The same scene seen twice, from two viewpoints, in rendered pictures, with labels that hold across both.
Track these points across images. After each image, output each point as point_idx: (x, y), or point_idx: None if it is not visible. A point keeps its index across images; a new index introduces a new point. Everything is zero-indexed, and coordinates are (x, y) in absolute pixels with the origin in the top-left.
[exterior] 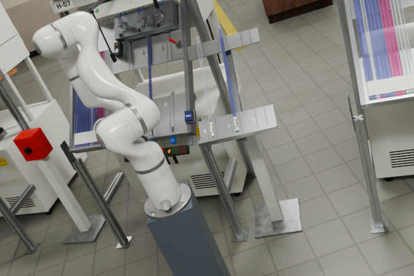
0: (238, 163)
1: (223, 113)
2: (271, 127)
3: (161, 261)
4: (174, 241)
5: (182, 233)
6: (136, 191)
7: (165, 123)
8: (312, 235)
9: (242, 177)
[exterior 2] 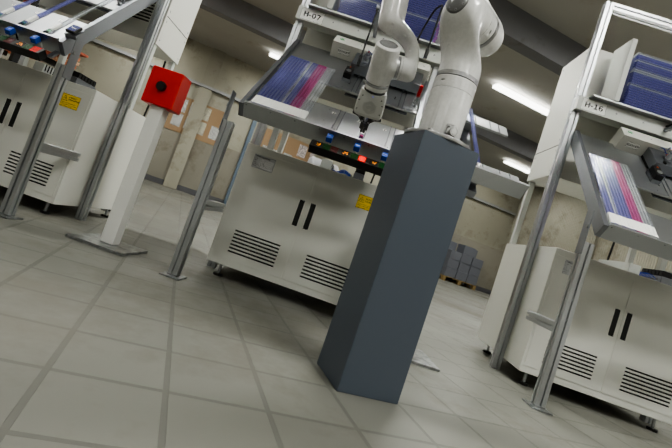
0: None
1: None
2: (525, 185)
3: (236, 309)
4: (429, 181)
5: (446, 178)
6: (216, 240)
7: (379, 141)
8: (454, 379)
9: None
